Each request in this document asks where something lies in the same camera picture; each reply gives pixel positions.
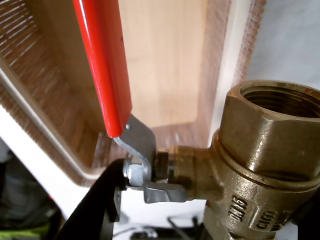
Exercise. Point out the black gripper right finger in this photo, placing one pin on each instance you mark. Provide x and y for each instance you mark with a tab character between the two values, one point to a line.
311	207

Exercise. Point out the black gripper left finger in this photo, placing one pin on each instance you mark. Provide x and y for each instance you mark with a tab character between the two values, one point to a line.
100	200

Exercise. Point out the slatted wooden box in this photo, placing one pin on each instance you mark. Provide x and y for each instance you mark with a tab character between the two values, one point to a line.
162	62

